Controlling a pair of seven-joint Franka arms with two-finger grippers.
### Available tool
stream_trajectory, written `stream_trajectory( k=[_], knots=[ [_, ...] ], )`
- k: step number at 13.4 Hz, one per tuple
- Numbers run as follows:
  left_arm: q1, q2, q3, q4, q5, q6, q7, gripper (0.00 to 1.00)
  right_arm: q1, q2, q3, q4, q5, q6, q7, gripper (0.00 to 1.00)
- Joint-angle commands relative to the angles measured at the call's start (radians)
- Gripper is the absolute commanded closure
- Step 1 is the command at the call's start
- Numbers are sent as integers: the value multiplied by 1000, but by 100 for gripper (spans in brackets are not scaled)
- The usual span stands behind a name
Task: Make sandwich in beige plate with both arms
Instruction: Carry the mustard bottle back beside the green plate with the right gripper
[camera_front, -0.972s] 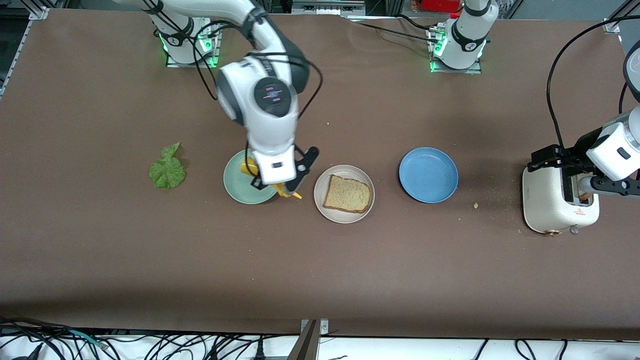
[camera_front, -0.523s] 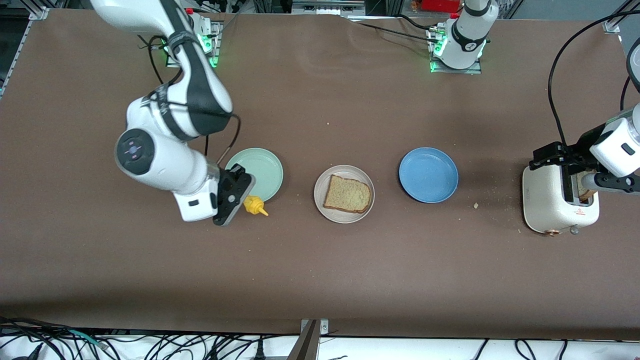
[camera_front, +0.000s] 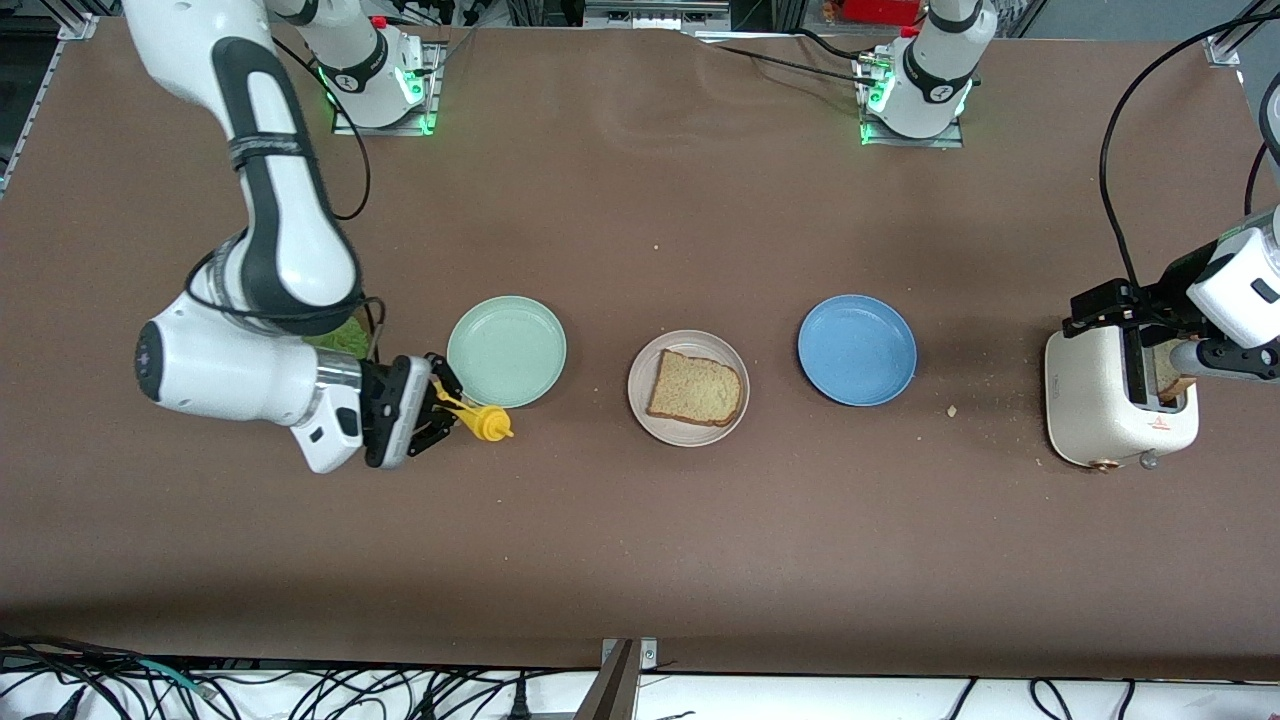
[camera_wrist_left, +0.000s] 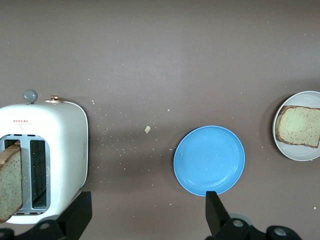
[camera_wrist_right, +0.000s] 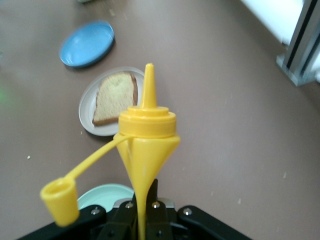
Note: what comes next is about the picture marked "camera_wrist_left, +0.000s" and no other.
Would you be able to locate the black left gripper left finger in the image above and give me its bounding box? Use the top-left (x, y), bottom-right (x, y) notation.
top-left (0, 191), bottom-right (93, 240)

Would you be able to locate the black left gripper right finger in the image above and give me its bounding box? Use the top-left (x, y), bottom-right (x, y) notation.
top-left (205, 190), bottom-right (302, 240)

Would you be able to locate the dark crust bread slice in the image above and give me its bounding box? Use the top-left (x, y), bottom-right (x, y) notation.
top-left (0, 139), bottom-right (23, 224)

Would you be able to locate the light crust bread slice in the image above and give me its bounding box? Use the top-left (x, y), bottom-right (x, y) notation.
top-left (275, 105), bottom-right (320, 150)

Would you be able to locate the blue plate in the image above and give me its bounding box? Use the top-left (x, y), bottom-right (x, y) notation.
top-left (173, 125), bottom-right (246, 197)

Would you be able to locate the beige plate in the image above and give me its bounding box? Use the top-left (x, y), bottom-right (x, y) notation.
top-left (272, 90), bottom-right (320, 162)

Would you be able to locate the white toaster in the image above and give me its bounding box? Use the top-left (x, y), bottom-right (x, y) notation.
top-left (0, 89), bottom-right (89, 225)

